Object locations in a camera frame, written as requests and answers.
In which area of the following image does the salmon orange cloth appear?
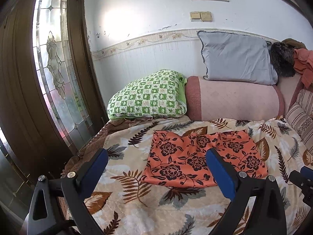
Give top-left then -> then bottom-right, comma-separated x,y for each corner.
293,48 -> 313,89

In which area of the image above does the black furry cushion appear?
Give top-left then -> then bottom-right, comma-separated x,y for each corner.
270,42 -> 296,78

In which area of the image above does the green white checkered pillow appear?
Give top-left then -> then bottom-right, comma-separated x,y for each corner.
107,70 -> 187,120

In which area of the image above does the pink bolster pillow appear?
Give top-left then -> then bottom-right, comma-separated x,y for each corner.
185,76 -> 285,121

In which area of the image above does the grey pillow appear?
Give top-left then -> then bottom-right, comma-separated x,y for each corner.
197,31 -> 278,85

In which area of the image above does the orange black floral garment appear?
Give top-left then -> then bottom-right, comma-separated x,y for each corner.
141,130 -> 268,188

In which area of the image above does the brown door with stained glass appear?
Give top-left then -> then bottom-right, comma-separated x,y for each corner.
1,0 -> 108,183

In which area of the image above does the beige wall switch pair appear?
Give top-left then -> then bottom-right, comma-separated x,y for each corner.
190,12 -> 213,22

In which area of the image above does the olive green cloth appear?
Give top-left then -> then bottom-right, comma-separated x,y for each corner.
282,38 -> 306,49

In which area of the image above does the pink headboard cushion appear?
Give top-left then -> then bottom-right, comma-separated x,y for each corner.
277,74 -> 303,115

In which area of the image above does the striped beige pillow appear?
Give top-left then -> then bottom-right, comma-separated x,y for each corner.
286,89 -> 313,154

